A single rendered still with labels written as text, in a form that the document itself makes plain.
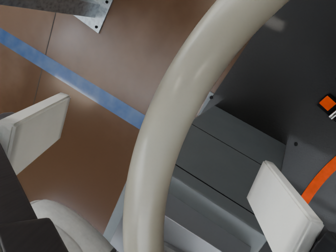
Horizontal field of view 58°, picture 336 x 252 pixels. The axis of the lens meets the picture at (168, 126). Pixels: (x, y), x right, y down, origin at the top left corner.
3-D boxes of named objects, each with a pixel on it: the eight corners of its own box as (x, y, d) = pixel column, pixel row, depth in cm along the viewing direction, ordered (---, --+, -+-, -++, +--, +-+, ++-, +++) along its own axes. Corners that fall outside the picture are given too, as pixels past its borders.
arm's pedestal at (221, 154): (250, 218, 161) (206, 353, 90) (171, 168, 173) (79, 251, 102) (303, 141, 141) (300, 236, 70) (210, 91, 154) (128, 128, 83)
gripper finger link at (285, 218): (310, 219, 13) (326, 224, 13) (263, 158, 20) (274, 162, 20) (281, 274, 14) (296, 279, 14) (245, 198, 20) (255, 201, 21)
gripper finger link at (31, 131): (1, 190, 13) (-17, 184, 13) (60, 139, 20) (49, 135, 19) (14, 125, 12) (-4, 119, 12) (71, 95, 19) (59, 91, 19)
